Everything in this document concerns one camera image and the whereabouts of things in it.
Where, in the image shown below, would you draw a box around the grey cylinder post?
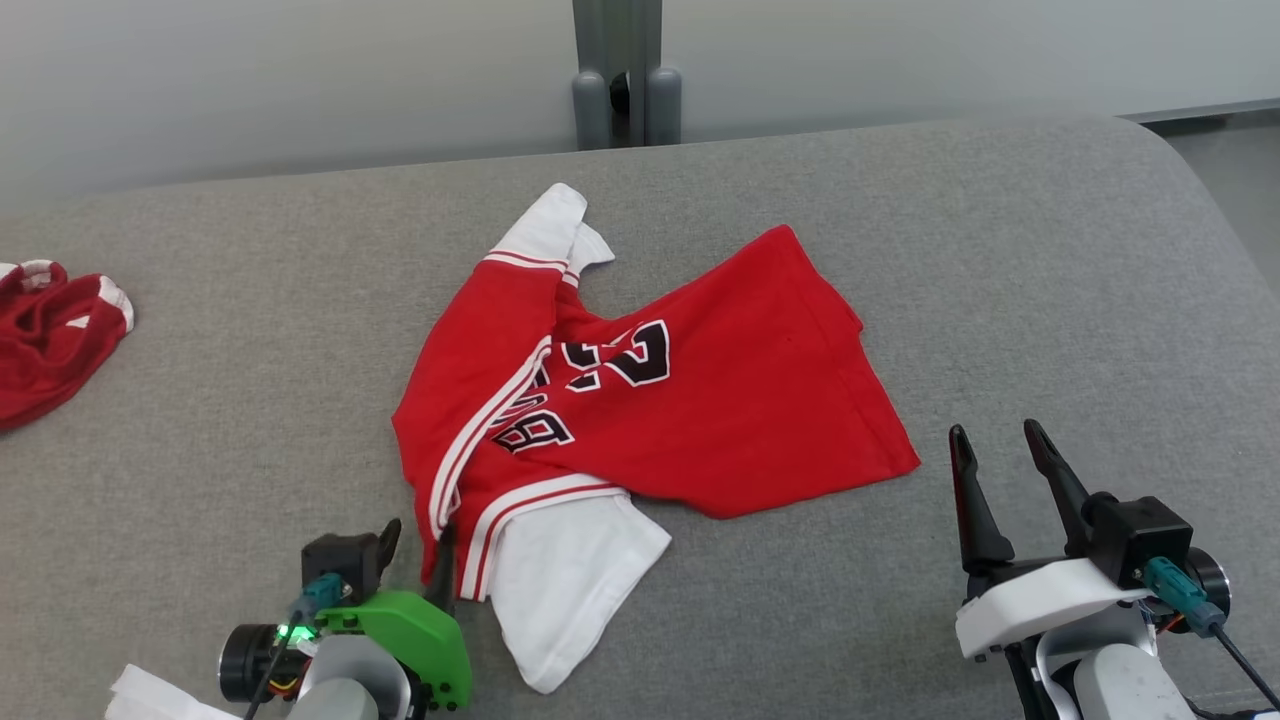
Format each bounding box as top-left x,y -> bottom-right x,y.
645,66 -> 684,147
572,68 -> 613,151

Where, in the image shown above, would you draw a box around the left black cable teal plug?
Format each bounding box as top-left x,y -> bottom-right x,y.
243,572 -> 347,720

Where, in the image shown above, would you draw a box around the right black cable teal plug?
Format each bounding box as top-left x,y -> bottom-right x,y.
1142,557 -> 1280,713

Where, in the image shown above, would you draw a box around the red shorts with white trim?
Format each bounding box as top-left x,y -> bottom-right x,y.
0,258 -> 136,433

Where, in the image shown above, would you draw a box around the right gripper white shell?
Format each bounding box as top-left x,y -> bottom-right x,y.
948,418 -> 1153,662

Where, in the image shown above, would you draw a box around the grey window frame pillar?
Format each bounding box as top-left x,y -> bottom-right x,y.
572,0 -> 663,149

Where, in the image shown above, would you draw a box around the grey fabric sofa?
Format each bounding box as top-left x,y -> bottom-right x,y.
0,115 -> 1280,720

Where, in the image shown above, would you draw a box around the left gripper green shell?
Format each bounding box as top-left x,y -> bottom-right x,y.
314,517 -> 474,712

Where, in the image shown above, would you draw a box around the red jersey with white sleeves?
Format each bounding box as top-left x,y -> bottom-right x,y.
391,182 -> 922,695

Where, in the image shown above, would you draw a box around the black cable teal plug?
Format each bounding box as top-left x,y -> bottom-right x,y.
243,572 -> 347,720
1142,557 -> 1280,713

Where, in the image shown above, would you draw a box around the white paper label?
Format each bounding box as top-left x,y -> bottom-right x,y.
104,664 -> 246,720

